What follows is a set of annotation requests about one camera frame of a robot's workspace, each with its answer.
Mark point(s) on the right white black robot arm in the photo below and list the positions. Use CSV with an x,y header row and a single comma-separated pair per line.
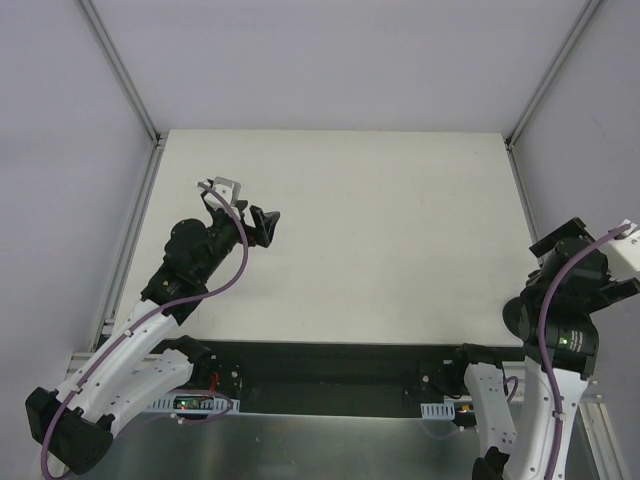
x,y
577,276

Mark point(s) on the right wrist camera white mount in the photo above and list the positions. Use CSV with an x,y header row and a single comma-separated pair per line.
x,y
622,252

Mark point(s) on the aluminium frame post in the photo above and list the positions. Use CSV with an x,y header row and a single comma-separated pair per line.
x,y
578,29
109,50

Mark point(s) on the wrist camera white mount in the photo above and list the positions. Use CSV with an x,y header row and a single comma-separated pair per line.
x,y
211,189
622,252

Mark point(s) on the right aluminium frame post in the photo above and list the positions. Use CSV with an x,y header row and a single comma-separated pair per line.
x,y
578,29

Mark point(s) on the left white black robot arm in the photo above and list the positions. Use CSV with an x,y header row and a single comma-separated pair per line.
x,y
77,422

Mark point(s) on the left aluminium frame post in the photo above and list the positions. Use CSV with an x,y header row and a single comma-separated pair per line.
x,y
109,50

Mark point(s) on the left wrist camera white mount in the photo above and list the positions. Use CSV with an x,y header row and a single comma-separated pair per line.
x,y
211,189

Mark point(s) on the left white cable duct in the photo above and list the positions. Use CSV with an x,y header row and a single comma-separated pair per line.
x,y
191,404

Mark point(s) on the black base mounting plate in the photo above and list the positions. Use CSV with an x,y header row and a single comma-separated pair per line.
x,y
324,379

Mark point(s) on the right white cable duct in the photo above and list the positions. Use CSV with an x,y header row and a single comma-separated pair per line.
x,y
447,410

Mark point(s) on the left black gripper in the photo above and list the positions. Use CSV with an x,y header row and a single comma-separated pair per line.
x,y
250,227

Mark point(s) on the white cable duct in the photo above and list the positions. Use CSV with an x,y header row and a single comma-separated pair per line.
x,y
447,410
191,404

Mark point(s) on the black phone stand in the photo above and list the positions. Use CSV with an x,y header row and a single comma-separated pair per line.
x,y
512,316

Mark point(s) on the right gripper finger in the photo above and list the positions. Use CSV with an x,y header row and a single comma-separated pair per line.
x,y
614,292
574,228

